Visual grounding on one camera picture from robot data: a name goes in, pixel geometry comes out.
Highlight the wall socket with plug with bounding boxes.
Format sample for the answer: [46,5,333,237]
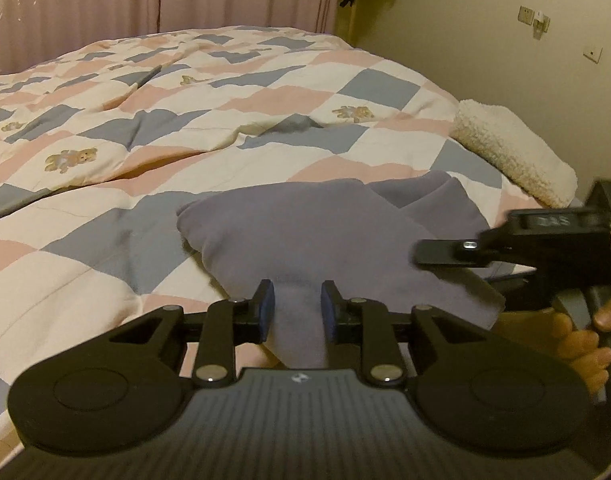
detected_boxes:
[517,5,551,40]

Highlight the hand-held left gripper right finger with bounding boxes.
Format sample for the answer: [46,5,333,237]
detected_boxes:
[320,280,486,387]

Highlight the pink blue patchwork quilt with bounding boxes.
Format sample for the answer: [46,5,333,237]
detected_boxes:
[0,25,582,443]

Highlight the person's right hand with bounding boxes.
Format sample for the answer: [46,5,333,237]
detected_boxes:
[494,289,611,397]

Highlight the grey purple garment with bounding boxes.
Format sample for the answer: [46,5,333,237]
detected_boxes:
[176,170,507,372]

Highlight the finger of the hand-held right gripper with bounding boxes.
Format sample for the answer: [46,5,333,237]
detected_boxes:
[414,237,492,268]

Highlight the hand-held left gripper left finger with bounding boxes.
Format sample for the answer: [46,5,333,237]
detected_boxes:
[108,280,276,387]

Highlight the white fleece folded cloth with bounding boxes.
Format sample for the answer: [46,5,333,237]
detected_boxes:
[450,99,579,208]

